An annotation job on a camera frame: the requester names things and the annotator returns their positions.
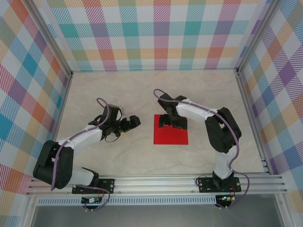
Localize aluminium frame post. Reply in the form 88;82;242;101
236;0;280;76
27;0;73;78

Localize aluminium side rail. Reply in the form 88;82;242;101
235;70;271;175
40;72;73;178

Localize aluminium mounting rail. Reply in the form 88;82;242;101
25;174;289;196

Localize perforated metal cable tray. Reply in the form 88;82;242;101
36;197;218;206

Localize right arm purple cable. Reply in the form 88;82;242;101
153;88;251;210

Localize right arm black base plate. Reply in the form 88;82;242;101
196;176;242;193

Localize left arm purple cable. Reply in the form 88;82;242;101
51;97;111;212

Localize grey metal panel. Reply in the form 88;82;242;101
30;204;285;227

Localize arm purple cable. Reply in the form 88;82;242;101
153;88;251;210
51;97;111;212

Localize red paper sheet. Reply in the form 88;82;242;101
152;114;190;145

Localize left gripper thin black cable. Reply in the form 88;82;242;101
104;132;119;143

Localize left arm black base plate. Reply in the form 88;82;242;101
71;178;116;195

